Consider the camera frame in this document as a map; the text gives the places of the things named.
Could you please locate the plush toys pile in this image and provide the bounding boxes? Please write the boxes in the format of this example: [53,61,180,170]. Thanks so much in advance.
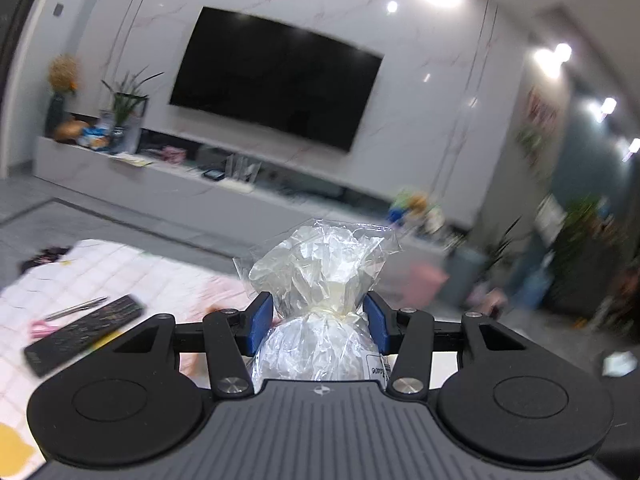
[387,190,446,234]

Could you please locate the black remote control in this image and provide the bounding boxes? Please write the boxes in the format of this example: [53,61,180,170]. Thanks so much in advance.
[23,296,144,377]

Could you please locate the grey marble TV console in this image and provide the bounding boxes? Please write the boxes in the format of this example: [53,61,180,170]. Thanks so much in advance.
[32,127,474,256]

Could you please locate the dark vase yellow flowers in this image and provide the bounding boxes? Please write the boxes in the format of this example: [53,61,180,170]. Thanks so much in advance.
[44,54,79,138]

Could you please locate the pink waste bin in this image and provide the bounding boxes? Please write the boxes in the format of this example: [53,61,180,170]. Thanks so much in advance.
[402,262,449,310]

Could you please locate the grey waste bin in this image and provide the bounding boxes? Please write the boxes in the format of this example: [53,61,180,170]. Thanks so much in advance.
[438,246,487,307]

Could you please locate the clear plastic bag white filling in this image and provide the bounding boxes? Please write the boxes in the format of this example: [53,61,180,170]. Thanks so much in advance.
[234,219,400,388]

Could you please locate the black wall television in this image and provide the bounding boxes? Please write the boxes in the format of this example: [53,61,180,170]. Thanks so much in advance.
[169,8,383,152]

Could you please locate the green plant glass vase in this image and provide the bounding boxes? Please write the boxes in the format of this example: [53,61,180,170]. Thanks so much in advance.
[101,67,163,154]

